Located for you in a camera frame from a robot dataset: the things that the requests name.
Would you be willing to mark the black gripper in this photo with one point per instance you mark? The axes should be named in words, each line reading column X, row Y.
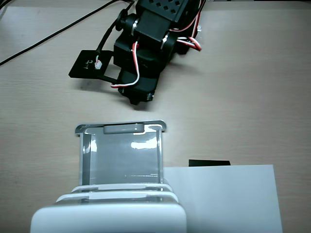
column 139, row 90

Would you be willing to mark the translucent grey plastic drawer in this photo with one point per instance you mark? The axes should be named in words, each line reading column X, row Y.
column 121, row 157

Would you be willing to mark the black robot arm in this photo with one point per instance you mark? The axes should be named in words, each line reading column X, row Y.
column 167, row 14

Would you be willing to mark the white closed drawer front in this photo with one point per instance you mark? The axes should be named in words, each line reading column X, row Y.
column 121, row 187
column 116, row 196

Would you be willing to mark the small clear plastic piece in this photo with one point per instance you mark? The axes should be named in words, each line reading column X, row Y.
column 199, row 28

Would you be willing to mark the black tape strip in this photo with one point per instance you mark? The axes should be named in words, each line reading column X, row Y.
column 209, row 162

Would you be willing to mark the white paper sheet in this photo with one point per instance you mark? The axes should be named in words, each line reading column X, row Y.
column 226, row 199

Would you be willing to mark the black wrist camera plate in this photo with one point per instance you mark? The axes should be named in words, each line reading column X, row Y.
column 81, row 65

